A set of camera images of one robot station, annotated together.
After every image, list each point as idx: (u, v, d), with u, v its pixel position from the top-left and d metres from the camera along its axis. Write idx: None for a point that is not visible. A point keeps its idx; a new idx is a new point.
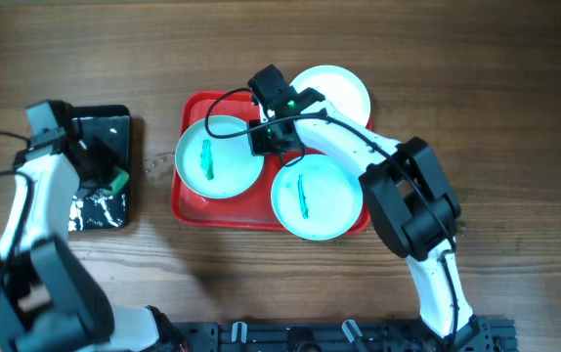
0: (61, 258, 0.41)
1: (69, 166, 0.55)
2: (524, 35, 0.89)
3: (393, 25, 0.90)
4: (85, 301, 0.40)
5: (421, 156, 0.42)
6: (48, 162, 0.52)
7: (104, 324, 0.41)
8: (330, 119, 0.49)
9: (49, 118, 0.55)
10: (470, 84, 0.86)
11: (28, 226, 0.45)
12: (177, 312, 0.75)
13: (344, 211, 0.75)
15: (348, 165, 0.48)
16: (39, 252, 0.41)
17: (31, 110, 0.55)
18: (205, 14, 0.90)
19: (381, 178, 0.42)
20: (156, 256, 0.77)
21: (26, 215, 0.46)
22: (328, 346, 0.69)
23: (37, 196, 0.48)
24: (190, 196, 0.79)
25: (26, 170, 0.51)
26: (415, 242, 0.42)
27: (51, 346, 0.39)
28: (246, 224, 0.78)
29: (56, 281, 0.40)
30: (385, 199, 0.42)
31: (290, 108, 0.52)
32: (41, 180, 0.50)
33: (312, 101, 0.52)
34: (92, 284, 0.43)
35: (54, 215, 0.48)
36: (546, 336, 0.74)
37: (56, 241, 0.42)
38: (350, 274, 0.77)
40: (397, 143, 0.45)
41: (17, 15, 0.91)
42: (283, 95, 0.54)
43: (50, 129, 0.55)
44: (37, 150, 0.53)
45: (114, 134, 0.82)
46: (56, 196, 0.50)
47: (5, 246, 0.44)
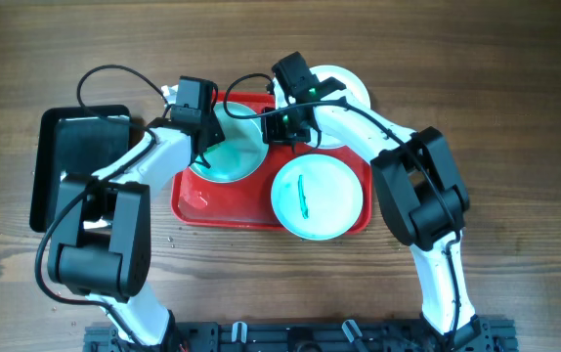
0: (138, 211, 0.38)
1: (189, 149, 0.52)
2: (523, 35, 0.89)
3: (393, 25, 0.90)
4: (133, 257, 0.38)
5: (435, 146, 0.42)
6: (174, 137, 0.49)
7: (136, 284, 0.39)
8: (348, 107, 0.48)
9: (194, 97, 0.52)
10: (471, 84, 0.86)
11: (133, 170, 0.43)
12: (177, 312, 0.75)
13: (345, 211, 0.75)
15: (363, 152, 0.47)
16: (126, 193, 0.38)
17: (183, 82, 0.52)
18: (205, 14, 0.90)
19: (394, 162, 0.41)
20: (157, 256, 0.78)
21: (138, 160, 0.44)
22: (328, 346, 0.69)
23: (155, 154, 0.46)
24: (190, 196, 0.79)
25: (155, 133, 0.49)
26: (421, 230, 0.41)
27: (87, 276, 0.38)
28: (246, 223, 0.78)
29: (121, 225, 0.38)
30: (395, 184, 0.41)
31: (311, 95, 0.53)
32: (165, 144, 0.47)
33: (332, 89, 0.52)
34: (148, 240, 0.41)
35: (154, 176, 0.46)
36: (545, 336, 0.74)
37: (145, 189, 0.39)
38: (350, 274, 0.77)
40: (411, 132, 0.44)
41: (17, 15, 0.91)
42: (305, 82, 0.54)
43: (190, 105, 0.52)
44: (172, 127, 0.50)
45: (115, 134, 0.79)
46: (166, 162, 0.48)
47: (107, 171, 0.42)
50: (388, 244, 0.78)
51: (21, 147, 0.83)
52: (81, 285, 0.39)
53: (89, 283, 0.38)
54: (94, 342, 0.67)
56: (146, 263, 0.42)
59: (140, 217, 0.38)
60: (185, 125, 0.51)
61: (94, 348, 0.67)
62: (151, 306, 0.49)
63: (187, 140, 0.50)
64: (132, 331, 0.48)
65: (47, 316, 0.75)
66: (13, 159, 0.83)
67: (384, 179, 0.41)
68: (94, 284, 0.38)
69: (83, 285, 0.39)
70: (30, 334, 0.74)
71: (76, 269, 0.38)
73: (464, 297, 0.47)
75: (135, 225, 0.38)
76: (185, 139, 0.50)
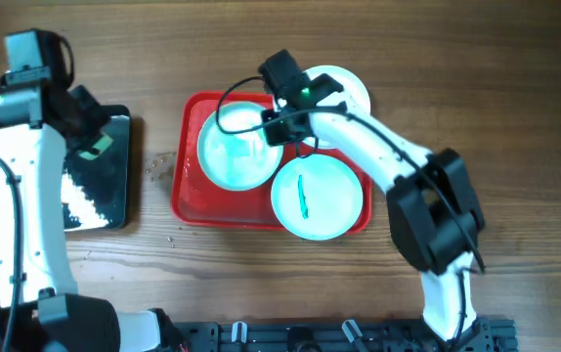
0: (71, 322, 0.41)
1: (56, 133, 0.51)
2: (523, 36, 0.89)
3: (393, 25, 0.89)
4: (93, 339, 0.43)
5: (452, 168, 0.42)
6: (34, 110, 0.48)
7: (107, 343, 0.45)
8: (351, 116, 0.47)
9: (34, 56, 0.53)
10: (471, 84, 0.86)
11: (27, 263, 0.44)
12: (177, 312, 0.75)
13: (343, 212, 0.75)
15: (371, 171, 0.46)
16: (49, 316, 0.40)
17: (13, 40, 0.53)
18: (205, 14, 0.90)
19: (412, 192, 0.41)
20: (156, 256, 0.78)
21: (21, 246, 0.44)
22: (328, 346, 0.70)
23: (27, 204, 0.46)
24: (190, 197, 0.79)
25: None
26: (441, 257, 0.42)
27: None
28: (246, 224, 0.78)
29: (66, 334, 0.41)
30: (412, 213, 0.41)
31: (304, 95, 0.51)
32: (25, 176, 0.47)
33: (327, 87, 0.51)
34: (96, 306, 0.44)
35: (50, 226, 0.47)
36: (545, 336, 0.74)
37: (64, 297, 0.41)
38: (350, 274, 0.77)
40: (426, 153, 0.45)
41: (17, 15, 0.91)
42: (294, 81, 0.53)
43: (30, 66, 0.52)
44: (18, 91, 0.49)
45: (115, 134, 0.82)
46: (53, 188, 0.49)
47: (5, 289, 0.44)
50: (388, 244, 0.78)
51: None
52: None
53: None
54: None
56: (110, 320, 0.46)
59: (76, 323, 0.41)
60: (27, 86, 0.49)
61: None
62: (135, 326, 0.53)
63: (45, 133, 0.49)
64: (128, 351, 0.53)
65: None
66: None
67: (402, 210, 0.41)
68: None
69: None
70: None
71: None
73: (468, 307, 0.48)
75: (77, 325, 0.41)
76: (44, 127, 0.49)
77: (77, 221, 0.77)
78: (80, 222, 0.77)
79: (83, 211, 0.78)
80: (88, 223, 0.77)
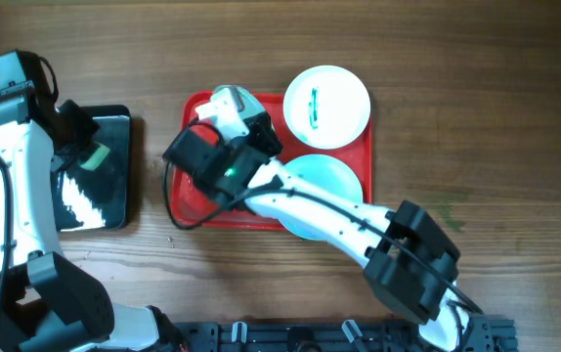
0: (61, 278, 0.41)
1: (44, 133, 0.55)
2: (524, 35, 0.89)
3: (393, 25, 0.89)
4: (85, 308, 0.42)
5: (415, 224, 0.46)
6: (22, 110, 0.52)
7: (101, 319, 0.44)
8: (292, 192, 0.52)
9: (17, 71, 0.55)
10: (470, 84, 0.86)
11: (19, 233, 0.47)
12: (177, 312, 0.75)
13: None
15: (335, 243, 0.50)
16: (38, 272, 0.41)
17: None
18: (205, 14, 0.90)
19: (388, 263, 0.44)
20: (157, 256, 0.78)
21: (12, 218, 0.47)
22: (328, 346, 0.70)
23: (17, 182, 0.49)
24: (190, 197, 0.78)
25: None
26: (430, 308, 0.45)
27: (59, 338, 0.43)
28: (246, 224, 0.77)
29: (57, 294, 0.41)
30: (397, 287, 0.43)
31: (231, 177, 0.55)
32: (16, 160, 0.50)
33: (243, 160, 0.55)
34: (86, 278, 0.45)
35: (39, 203, 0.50)
36: (545, 336, 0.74)
37: (51, 254, 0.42)
38: (350, 274, 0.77)
40: (385, 213, 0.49)
41: (17, 15, 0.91)
42: (209, 159, 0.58)
43: (16, 81, 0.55)
44: (8, 100, 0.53)
45: (115, 134, 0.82)
46: (37, 170, 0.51)
47: None
50: None
51: None
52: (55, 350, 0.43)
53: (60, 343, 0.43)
54: None
56: (104, 300, 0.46)
59: (66, 282, 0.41)
60: (15, 94, 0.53)
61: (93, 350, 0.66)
62: (132, 319, 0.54)
63: (32, 126, 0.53)
64: (128, 345, 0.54)
65: None
66: None
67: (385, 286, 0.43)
68: (66, 342, 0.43)
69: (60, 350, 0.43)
70: None
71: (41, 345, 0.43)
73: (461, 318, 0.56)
75: (66, 283, 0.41)
76: (31, 125, 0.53)
77: (77, 221, 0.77)
78: (80, 222, 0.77)
79: (83, 211, 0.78)
80: (88, 223, 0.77)
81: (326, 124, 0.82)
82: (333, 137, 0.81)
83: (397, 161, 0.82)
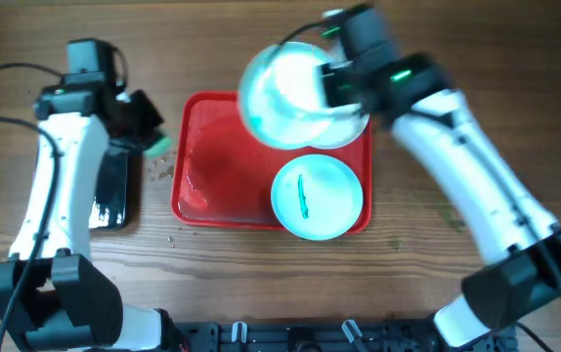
0: (80, 287, 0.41)
1: (102, 129, 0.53)
2: (523, 36, 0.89)
3: (393, 25, 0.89)
4: (97, 318, 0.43)
5: None
6: (86, 104, 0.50)
7: (108, 327, 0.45)
8: (462, 142, 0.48)
9: (91, 61, 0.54)
10: (470, 84, 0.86)
11: (53, 224, 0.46)
12: (177, 312, 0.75)
13: (345, 212, 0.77)
15: (475, 211, 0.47)
16: (60, 276, 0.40)
17: (72, 47, 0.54)
18: (205, 14, 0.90)
19: (528, 271, 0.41)
20: (156, 256, 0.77)
21: (52, 208, 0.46)
22: (329, 346, 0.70)
23: (65, 176, 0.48)
24: (190, 197, 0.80)
25: (49, 131, 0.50)
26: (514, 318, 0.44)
27: (64, 337, 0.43)
28: (246, 224, 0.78)
29: (72, 300, 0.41)
30: (516, 292, 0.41)
31: (399, 82, 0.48)
32: (68, 152, 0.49)
33: (427, 73, 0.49)
34: (103, 285, 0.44)
35: (79, 198, 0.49)
36: (546, 336, 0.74)
37: (78, 260, 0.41)
38: (350, 274, 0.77)
40: (550, 222, 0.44)
41: (17, 15, 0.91)
42: (377, 48, 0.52)
43: (87, 69, 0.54)
44: (74, 90, 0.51)
45: None
46: (85, 165, 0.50)
47: (26, 245, 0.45)
50: (388, 244, 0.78)
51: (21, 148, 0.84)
52: (59, 345, 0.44)
53: (64, 341, 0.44)
54: None
56: (115, 305, 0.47)
59: (85, 290, 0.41)
60: (84, 86, 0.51)
61: None
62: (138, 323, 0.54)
63: (92, 122, 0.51)
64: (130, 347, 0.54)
65: None
66: (14, 158, 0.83)
67: (510, 284, 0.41)
68: (70, 342, 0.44)
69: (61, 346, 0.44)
70: None
71: (48, 338, 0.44)
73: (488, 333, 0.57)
75: (86, 292, 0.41)
76: (92, 121, 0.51)
77: None
78: None
79: None
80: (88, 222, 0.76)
81: None
82: None
83: (397, 161, 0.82)
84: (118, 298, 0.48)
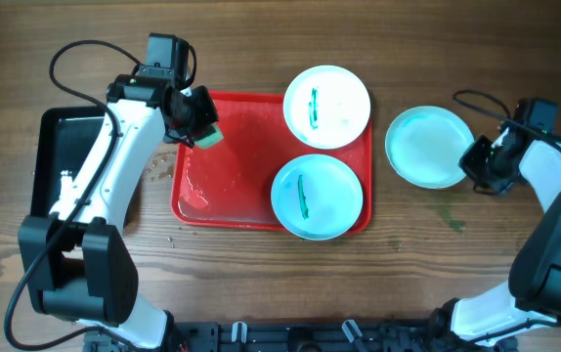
0: (106, 259, 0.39)
1: (161, 122, 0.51)
2: (524, 35, 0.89)
3: (393, 25, 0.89)
4: (113, 294, 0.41)
5: None
6: (153, 97, 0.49)
7: (120, 308, 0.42)
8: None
9: (165, 57, 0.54)
10: (471, 84, 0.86)
11: (95, 196, 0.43)
12: (177, 312, 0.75)
13: (346, 211, 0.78)
15: None
16: (91, 242, 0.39)
17: (152, 40, 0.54)
18: (205, 14, 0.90)
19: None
20: (157, 256, 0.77)
21: (100, 179, 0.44)
22: (328, 346, 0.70)
23: (118, 155, 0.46)
24: (190, 197, 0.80)
25: (115, 111, 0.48)
26: (545, 289, 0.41)
27: (77, 309, 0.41)
28: (246, 223, 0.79)
29: (96, 270, 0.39)
30: None
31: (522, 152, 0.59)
32: (127, 136, 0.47)
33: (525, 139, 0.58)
34: (125, 266, 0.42)
35: (124, 180, 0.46)
36: (545, 336, 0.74)
37: (111, 232, 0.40)
38: (350, 274, 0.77)
40: None
41: (17, 15, 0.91)
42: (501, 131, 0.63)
43: (160, 65, 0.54)
44: (145, 83, 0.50)
45: None
46: (135, 153, 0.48)
47: (67, 206, 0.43)
50: (388, 244, 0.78)
51: (21, 147, 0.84)
52: (68, 314, 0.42)
53: (76, 313, 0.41)
54: (94, 342, 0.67)
56: (131, 290, 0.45)
59: (109, 264, 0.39)
60: (157, 81, 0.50)
61: (94, 348, 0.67)
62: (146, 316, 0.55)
63: (156, 113, 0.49)
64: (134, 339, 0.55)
65: (47, 316, 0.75)
66: (14, 158, 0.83)
67: None
68: (81, 313, 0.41)
69: (70, 316, 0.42)
70: (26, 338, 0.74)
71: (61, 304, 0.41)
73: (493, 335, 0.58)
75: (108, 266, 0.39)
76: (153, 113, 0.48)
77: None
78: None
79: None
80: None
81: (326, 124, 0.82)
82: (334, 136, 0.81)
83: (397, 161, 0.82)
84: (135, 285, 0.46)
